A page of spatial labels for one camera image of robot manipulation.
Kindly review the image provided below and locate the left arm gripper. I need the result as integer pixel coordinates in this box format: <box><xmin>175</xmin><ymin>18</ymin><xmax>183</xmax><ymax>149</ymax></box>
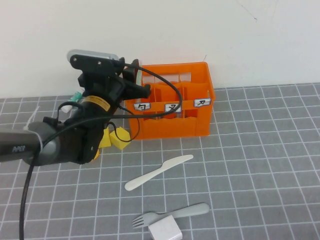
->
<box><xmin>77</xmin><ymin>59</ymin><xmax>151</xmax><ymax>106</ymax></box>

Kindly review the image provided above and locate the mint green plastic spoon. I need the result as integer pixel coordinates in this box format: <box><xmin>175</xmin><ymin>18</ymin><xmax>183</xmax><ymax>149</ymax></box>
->
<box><xmin>135</xmin><ymin>65</ymin><xmax>144</xmax><ymax>87</ymax></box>

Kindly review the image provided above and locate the cream plastic knife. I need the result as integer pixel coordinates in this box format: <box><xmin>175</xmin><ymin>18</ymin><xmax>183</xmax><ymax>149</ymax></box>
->
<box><xmin>124</xmin><ymin>154</ymin><xmax>194</xmax><ymax>192</ymax></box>

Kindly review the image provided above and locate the grey plastic fork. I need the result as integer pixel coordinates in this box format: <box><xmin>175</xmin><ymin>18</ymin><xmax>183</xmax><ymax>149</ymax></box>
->
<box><xmin>131</xmin><ymin>202</ymin><xmax>210</xmax><ymax>229</ymax></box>

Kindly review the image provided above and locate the orange plastic cutlery crate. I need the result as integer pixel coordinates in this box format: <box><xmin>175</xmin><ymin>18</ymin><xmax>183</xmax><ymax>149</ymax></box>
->
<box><xmin>124</xmin><ymin>61</ymin><xmax>216</xmax><ymax>140</ymax></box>

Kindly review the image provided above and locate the yellow foam cube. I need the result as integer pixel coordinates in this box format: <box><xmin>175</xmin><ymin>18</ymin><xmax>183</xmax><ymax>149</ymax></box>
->
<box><xmin>109</xmin><ymin>126</ymin><xmax>131</xmax><ymax>151</ymax></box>
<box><xmin>98</xmin><ymin>127</ymin><xmax>112</xmax><ymax>150</ymax></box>

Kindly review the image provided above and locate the teal and white glue stick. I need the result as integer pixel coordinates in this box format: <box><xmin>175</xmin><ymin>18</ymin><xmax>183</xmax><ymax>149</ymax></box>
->
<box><xmin>61</xmin><ymin>91</ymin><xmax>83</xmax><ymax>114</ymax></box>

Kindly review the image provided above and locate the white zip tie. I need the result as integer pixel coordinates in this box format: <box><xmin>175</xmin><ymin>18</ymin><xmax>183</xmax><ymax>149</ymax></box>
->
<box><xmin>23</xmin><ymin>106</ymin><xmax>42</xmax><ymax>132</ymax></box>

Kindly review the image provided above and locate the grey grid table mat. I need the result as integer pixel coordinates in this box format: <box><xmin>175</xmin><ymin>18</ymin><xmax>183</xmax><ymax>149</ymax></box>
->
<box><xmin>0</xmin><ymin>83</ymin><xmax>320</xmax><ymax>240</ymax></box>

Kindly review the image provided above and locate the white rectangular box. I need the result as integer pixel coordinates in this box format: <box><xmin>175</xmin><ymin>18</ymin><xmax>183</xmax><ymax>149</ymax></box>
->
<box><xmin>147</xmin><ymin>214</ymin><xmax>183</xmax><ymax>240</ymax></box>

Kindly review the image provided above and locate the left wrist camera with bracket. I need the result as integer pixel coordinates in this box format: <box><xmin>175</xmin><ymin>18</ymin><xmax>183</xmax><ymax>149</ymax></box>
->
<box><xmin>66</xmin><ymin>49</ymin><xmax>125</xmax><ymax>76</ymax></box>

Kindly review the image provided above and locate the thick black cable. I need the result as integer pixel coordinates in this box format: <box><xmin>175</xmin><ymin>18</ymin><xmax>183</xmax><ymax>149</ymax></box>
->
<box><xmin>19</xmin><ymin>63</ymin><xmax>183</xmax><ymax>240</ymax></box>

